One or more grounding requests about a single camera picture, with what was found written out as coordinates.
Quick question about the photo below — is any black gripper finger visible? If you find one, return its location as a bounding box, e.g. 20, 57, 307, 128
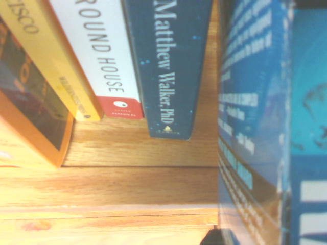
200, 228, 225, 245

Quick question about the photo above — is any blue paperback book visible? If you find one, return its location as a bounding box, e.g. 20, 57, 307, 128
217, 0, 327, 245

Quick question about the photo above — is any wooden bookshelf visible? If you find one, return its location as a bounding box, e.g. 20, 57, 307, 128
0, 0, 223, 245

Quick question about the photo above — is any dark blue Walker book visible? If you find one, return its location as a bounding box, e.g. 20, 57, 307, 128
122, 0, 214, 141

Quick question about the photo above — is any white Round House book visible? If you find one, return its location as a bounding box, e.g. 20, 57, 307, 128
48, 0, 145, 120

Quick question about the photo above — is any orange edged dark book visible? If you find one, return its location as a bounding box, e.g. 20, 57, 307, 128
0, 15, 75, 170

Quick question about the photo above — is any yellow Francisco book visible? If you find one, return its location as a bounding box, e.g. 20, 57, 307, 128
0, 0, 105, 122

